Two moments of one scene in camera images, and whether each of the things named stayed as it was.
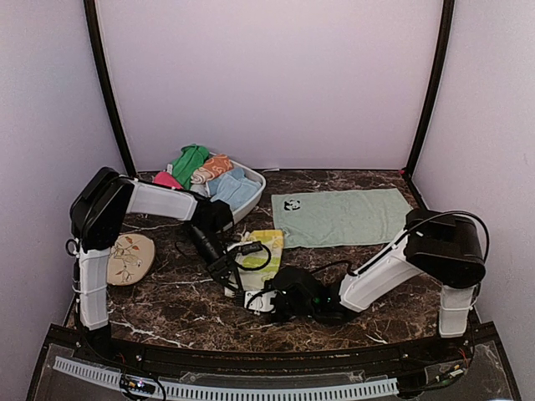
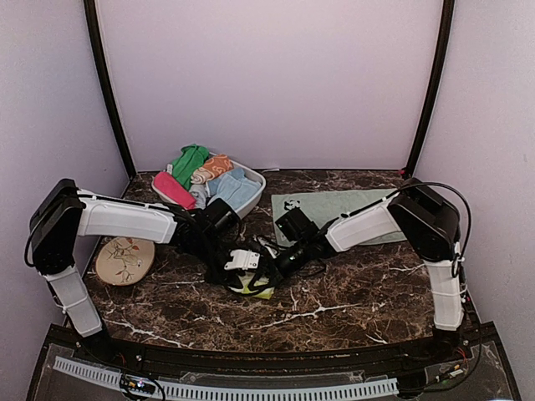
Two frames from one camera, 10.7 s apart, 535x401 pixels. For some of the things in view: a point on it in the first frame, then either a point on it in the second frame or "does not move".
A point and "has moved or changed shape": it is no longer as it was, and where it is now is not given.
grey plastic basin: (238, 214) does not move
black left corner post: (92, 24) does not move
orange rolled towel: (212, 167) does not move
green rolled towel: (189, 159) does not move
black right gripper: (278, 320) to (277, 274)
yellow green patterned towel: (255, 269) has moved or changed shape
